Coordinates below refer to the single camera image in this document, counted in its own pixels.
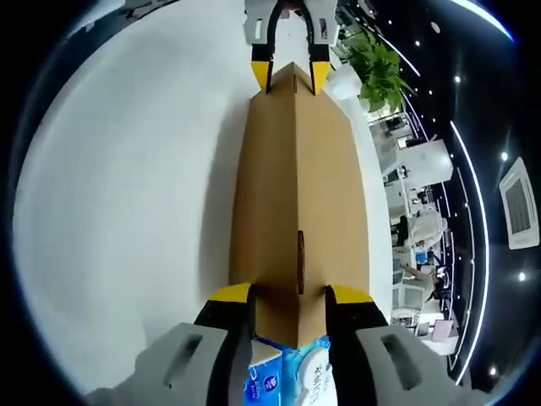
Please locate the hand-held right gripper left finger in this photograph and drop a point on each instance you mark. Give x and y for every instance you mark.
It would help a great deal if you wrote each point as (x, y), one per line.
(224, 347)

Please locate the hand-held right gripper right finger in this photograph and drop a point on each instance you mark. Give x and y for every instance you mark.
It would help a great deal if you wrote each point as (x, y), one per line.
(359, 347)

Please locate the ceiling air conditioner unit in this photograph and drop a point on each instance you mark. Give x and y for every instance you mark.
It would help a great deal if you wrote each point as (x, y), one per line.
(520, 203)

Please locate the brown cardboard shoe box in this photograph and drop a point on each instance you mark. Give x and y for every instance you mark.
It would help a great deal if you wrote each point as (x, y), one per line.
(274, 203)

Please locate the pink board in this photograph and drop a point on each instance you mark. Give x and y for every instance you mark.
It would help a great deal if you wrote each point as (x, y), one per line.
(441, 330)

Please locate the blue soft tissue packet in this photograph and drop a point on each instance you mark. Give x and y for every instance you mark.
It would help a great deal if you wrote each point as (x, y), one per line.
(264, 380)

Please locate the blue wet wipes packet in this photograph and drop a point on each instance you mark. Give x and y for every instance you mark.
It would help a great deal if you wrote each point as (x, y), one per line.
(315, 368)

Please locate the black stool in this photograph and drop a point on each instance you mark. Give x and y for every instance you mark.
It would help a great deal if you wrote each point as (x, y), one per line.
(400, 230)

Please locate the potted green plant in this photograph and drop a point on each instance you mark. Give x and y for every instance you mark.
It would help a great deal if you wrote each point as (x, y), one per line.
(380, 72)

